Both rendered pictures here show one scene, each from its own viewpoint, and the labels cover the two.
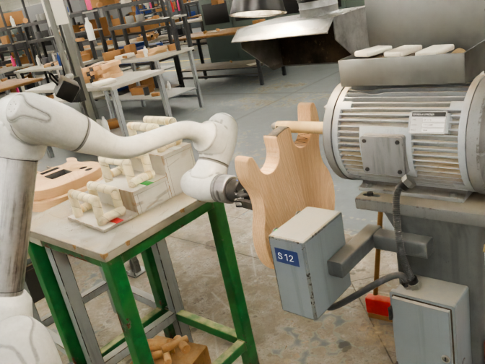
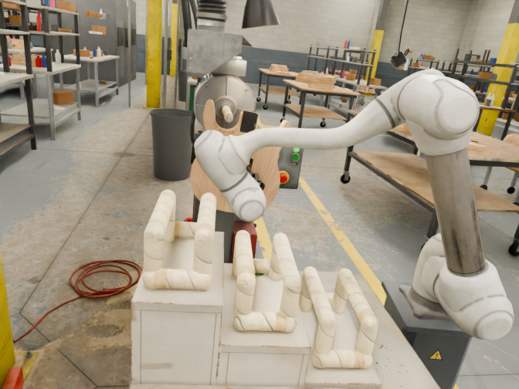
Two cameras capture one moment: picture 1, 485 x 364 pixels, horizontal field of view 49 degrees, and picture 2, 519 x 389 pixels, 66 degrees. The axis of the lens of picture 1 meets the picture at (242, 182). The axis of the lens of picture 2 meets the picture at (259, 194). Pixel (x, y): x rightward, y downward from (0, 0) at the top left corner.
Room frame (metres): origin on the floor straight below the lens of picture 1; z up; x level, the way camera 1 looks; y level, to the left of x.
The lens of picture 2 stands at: (2.52, 0.80, 1.50)
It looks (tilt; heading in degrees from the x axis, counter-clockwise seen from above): 20 degrees down; 215
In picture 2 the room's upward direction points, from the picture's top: 7 degrees clockwise
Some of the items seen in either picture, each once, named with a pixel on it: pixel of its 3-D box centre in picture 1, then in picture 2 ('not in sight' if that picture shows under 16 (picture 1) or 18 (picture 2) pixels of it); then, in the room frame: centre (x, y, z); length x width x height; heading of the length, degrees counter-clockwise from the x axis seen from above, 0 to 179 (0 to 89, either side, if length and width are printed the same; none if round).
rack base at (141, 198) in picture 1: (132, 190); (257, 317); (1.95, 0.43, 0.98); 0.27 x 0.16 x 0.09; 43
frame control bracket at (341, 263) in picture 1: (356, 249); not in sight; (1.08, -0.23, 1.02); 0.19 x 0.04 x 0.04; 135
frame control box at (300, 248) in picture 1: (343, 272); (272, 165); (1.04, -0.19, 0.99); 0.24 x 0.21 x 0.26; 45
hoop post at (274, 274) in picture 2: (129, 174); (277, 258); (1.86, 0.40, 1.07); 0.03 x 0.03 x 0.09
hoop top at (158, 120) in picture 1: (159, 120); (161, 214); (2.08, 0.28, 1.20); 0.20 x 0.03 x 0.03; 42
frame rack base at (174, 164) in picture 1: (160, 166); (183, 298); (2.05, 0.31, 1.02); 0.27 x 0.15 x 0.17; 43
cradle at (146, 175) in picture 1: (142, 178); (257, 265); (1.87, 0.36, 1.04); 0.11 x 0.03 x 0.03; 133
